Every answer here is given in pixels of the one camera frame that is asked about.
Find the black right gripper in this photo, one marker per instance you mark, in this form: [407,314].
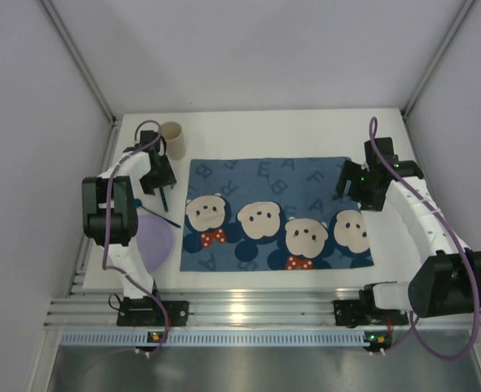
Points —
[350,180]

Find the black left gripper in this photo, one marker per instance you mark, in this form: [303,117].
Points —
[160,180]

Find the blue metal spoon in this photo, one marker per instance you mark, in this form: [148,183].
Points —
[139,204]

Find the blue cartoon bear placemat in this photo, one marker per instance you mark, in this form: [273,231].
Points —
[271,214]

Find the blue handled fork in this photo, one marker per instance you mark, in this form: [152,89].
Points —
[164,200]

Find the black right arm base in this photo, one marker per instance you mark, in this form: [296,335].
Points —
[363,312]

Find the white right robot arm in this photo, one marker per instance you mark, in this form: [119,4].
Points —
[449,279]

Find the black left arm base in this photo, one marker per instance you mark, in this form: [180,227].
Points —
[145,312]

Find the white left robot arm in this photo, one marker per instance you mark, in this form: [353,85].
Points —
[109,211]

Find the beige cup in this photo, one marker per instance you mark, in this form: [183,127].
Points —
[175,141]

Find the purple plate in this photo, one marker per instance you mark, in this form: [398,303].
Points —
[155,241]

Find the aluminium front rail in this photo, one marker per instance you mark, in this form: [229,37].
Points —
[225,308]

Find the left aluminium frame post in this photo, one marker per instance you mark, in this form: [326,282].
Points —
[57,23]

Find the aluminium frame post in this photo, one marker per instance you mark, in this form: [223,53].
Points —
[445,42]
[57,23]

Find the perforated grey cable duct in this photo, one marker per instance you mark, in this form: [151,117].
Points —
[226,338]

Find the right aluminium frame post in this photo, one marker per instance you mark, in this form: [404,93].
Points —
[445,42]

